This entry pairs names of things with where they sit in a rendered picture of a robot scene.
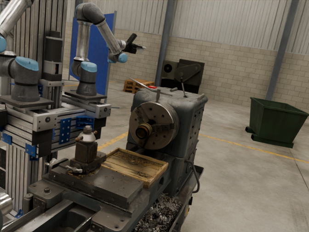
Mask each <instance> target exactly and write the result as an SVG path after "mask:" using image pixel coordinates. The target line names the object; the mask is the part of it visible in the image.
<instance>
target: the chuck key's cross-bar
mask: <svg viewBox="0 0 309 232"><path fill-rule="evenodd" d="M129 79H131V80H132V81H134V82H136V83H138V84H139V85H141V86H143V87H145V88H146V89H148V90H150V91H152V92H155V93H156V92H157V91H155V90H152V89H150V88H149V87H147V86H145V85H143V84H142V83H140V82H138V81H136V80H134V79H132V78H130V77H129ZM160 93H161V94H164V95H169V96H173V94H169V93H164V92H160Z"/></svg>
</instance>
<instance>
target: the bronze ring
mask: <svg viewBox="0 0 309 232"><path fill-rule="evenodd" d="M151 134H152V127H151V126H150V125H149V124H148V123H145V122H143V123H141V124H140V125H139V126H138V127H137V129H136V136H137V137H138V138H139V139H145V138H147V137H148V136H150V135H151Z"/></svg>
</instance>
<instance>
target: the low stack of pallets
mask: <svg viewBox="0 0 309 232"><path fill-rule="evenodd" d="M134 80H136V81H138V82H140V83H142V84H143V85H145V86H147V87H148V86H155V82H153V81H146V80H141V79H134ZM151 83H152V85H151ZM140 88H145V87H143V86H141V85H139V84H138V83H136V82H134V81H132V80H131V79H129V80H125V83H124V89H123V91H124V92H128V91H132V93H136V92H138V89H140Z"/></svg>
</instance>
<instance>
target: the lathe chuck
mask: <svg viewBox="0 0 309 232"><path fill-rule="evenodd" d="M140 106H141V107H142V108H143V110H144V112H145V113H146V115H147V116H148V118H149V119H150V120H154V121H155V122H156V123H174V129H171V130H169V131H161V132H153V133H152V134H151V135H150V136H149V138H148V140H147V142H146V144H145V147H144V148H145V149H148V150H158V149H161V148H163V147H165V146H166V145H167V144H169V143H170V142H171V141H172V140H173V139H174V138H175V136H176V134H177V129H178V121H177V117H176V114H175V113H174V111H173V110H172V108H171V107H170V106H168V105H167V104H165V103H163V102H160V101H158V103H157V102H156V101H149V102H146V103H142V104H140ZM135 110H137V109H136V108H135V109H134V110H133V112H132V113H131V116H130V119H129V129H130V132H131V135H132V137H133V139H134V140H135V141H136V142H137V143H138V142H139V138H138V137H137V136H136V129H137V127H138V126H139V123H138V122H139V120H138V119H137V117H138V116H137V114H136V112H135Z"/></svg>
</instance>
